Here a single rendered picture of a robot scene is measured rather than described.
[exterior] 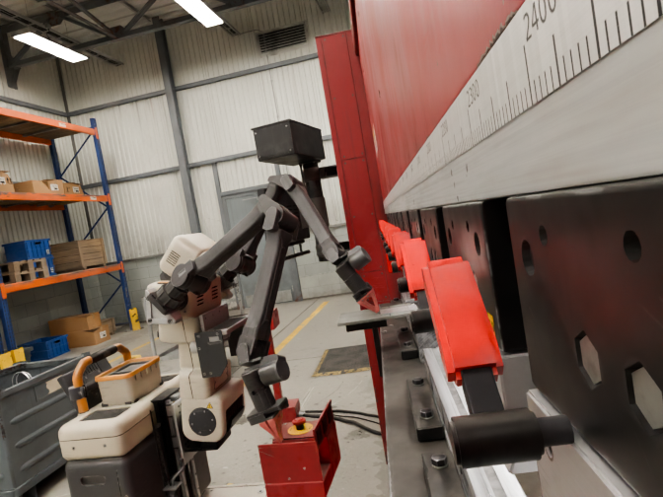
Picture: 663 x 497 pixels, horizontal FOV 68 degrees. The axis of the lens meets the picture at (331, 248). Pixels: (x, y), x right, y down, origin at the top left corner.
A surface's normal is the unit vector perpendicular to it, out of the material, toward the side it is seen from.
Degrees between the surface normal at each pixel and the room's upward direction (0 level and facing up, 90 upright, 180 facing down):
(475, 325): 39
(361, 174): 90
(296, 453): 90
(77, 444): 90
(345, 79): 90
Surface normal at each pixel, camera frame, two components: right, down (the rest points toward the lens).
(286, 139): -0.33, 0.11
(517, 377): -0.08, 0.07
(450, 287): -0.18, -0.72
